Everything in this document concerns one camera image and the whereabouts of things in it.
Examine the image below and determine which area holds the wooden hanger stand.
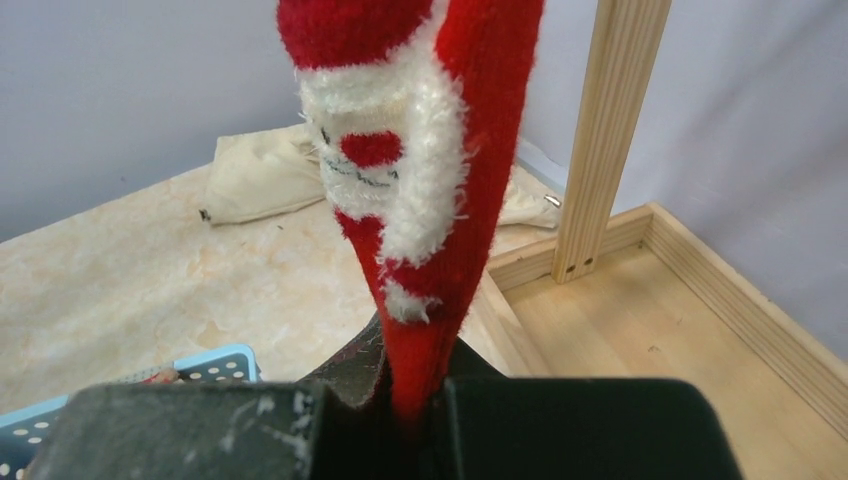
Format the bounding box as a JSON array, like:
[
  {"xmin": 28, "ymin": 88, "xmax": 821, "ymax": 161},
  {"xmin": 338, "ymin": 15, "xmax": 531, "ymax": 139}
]
[{"xmin": 468, "ymin": 1, "xmax": 847, "ymax": 479}]

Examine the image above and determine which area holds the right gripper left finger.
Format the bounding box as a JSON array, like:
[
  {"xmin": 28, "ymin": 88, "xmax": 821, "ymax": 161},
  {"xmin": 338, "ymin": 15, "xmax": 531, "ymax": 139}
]
[{"xmin": 26, "ymin": 311, "xmax": 392, "ymax": 480}]

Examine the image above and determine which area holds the blue plastic basket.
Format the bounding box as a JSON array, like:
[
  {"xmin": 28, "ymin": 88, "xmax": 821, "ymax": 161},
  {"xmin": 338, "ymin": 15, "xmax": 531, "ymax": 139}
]
[{"xmin": 0, "ymin": 343, "xmax": 261, "ymax": 480}]

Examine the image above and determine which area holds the beige crumpled cloth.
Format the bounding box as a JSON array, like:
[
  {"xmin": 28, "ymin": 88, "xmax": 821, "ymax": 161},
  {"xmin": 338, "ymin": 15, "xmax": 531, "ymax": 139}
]
[{"xmin": 201, "ymin": 123, "xmax": 560, "ymax": 247}]

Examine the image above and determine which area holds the red santa sock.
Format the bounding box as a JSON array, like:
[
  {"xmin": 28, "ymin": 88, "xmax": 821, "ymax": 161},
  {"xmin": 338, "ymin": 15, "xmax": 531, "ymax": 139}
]
[{"xmin": 276, "ymin": 1, "xmax": 544, "ymax": 426}]

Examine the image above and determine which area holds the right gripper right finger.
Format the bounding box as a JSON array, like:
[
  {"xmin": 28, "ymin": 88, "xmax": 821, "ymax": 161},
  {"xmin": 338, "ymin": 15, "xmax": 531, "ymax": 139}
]
[{"xmin": 423, "ymin": 341, "xmax": 743, "ymax": 479}]

